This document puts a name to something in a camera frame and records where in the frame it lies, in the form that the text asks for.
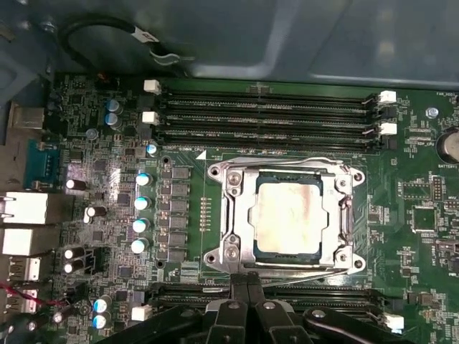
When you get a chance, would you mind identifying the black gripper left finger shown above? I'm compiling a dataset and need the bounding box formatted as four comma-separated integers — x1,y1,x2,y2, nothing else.
103,272,250,344

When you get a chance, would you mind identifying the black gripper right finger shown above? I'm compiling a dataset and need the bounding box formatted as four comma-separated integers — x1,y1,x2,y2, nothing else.
249,272,408,344

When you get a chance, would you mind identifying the thin metal locking lever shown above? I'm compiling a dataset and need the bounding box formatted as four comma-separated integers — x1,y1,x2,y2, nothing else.
261,267,359,290
224,156,347,173

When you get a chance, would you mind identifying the silver CPU plate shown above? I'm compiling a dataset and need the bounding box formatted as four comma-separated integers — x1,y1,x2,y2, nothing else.
252,171,326,266

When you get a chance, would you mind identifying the black RAM slot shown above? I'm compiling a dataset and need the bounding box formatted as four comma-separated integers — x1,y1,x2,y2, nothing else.
138,95,397,123
141,110,398,137
153,297,392,318
138,125,398,153
153,282,387,302
142,79,397,108

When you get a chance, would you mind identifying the CPU socket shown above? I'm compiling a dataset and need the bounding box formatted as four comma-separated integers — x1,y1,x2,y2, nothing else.
202,157,366,277

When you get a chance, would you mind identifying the green motherboard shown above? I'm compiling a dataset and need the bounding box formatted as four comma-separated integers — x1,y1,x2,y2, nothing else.
0,73,459,344

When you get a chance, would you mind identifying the silver rear port block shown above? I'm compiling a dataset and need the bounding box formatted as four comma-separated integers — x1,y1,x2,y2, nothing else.
0,191,49,226
6,256,41,282
5,288,39,315
0,227,62,257

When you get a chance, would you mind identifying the blue serial port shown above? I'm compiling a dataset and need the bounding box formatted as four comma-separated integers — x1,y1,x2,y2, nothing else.
24,138,62,190

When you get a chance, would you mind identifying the silver coin battery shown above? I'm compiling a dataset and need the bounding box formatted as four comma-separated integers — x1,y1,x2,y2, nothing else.
437,128,459,166

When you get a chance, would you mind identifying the black looped cable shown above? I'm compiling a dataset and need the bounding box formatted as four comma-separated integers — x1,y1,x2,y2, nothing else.
59,16,197,72

